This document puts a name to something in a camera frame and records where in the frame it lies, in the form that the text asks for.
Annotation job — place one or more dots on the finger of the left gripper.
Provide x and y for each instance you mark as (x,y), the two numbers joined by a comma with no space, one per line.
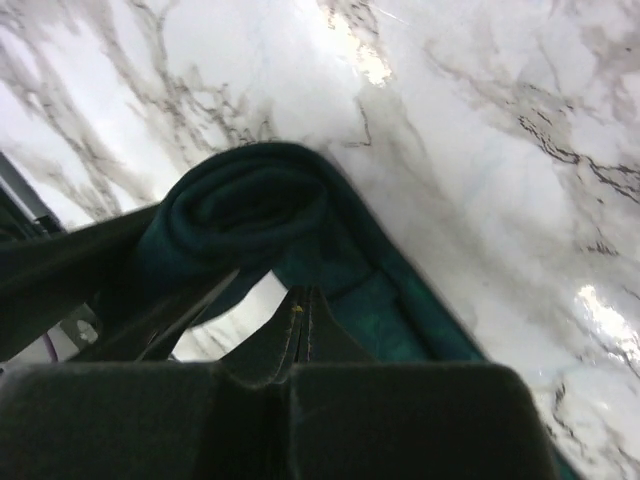
(44,279)
(133,328)

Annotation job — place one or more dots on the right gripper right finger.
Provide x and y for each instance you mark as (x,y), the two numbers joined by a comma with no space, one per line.
(367,420)

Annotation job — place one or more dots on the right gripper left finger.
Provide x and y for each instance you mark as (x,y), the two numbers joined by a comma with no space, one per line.
(155,420)

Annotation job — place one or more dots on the dark green tie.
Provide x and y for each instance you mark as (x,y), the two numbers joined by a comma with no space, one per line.
(281,208)

